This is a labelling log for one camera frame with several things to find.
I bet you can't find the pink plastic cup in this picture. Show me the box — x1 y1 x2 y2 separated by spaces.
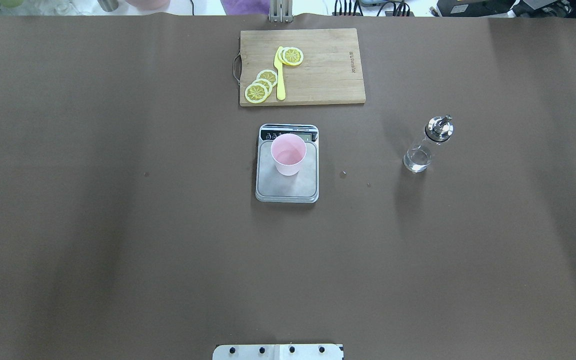
270 133 307 176

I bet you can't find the glass sauce bottle metal cap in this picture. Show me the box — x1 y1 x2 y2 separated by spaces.
403 114 454 173

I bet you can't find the digital kitchen scale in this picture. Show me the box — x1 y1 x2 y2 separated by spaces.
254 123 320 204

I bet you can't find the lemon slice middle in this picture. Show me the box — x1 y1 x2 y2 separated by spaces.
253 78 274 93

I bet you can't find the lemon slice lower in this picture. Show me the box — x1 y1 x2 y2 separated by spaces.
256 69 278 87

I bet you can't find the yellow plastic knife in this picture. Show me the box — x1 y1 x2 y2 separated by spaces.
273 46 286 101

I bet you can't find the bamboo cutting board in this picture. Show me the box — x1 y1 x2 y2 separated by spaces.
238 28 366 107

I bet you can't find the lemon slice behind front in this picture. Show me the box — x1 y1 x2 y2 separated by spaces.
275 46 286 64

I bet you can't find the purple cloth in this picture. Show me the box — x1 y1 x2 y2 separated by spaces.
221 0 270 16

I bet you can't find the steel tumbler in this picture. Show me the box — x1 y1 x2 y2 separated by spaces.
97 0 119 13

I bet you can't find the aluminium frame post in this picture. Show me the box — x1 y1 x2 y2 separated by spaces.
269 0 294 23

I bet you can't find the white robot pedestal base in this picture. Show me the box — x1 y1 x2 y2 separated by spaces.
212 343 345 360

